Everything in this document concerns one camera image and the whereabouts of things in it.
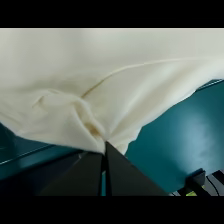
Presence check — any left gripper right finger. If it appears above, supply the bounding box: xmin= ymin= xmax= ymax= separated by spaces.
xmin=105 ymin=140 xmax=168 ymax=197

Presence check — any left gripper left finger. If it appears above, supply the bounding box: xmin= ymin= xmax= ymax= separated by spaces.
xmin=39 ymin=151 xmax=103 ymax=197

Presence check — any cream shirt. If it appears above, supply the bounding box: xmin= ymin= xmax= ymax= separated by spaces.
xmin=0 ymin=28 xmax=224 ymax=156

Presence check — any silver frame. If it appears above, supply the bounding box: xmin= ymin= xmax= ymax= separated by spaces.
xmin=170 ymin=168 xmax=224 ymax=197

